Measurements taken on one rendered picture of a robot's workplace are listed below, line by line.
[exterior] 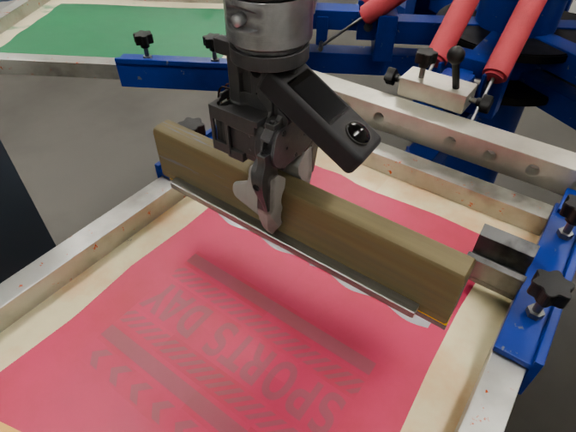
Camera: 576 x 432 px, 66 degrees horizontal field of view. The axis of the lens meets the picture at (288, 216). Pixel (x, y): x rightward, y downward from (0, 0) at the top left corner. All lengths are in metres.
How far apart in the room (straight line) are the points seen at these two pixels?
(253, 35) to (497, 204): 0.51
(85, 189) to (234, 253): 1.86
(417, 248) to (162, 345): 0.33
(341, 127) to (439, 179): 0.40
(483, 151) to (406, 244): 0.41
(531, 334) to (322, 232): 0.27
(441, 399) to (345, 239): 0.22
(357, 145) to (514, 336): 0.31
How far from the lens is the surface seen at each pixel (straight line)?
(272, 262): 0.65
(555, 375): 1.87
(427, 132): 0.83
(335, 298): 0.61
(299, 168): 0.49
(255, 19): 0.38
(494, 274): 0.63
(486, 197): 0.77
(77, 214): 2.34
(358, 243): 0.46
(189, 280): 0.64
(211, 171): 0.55
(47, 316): 0.67
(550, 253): 0.70
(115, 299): 0.65
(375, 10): 1.23
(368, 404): 0.55
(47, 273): 0.67
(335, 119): 0.40
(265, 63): 0.39
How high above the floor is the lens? 1.45
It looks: 43 degrees down
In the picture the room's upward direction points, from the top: straight up
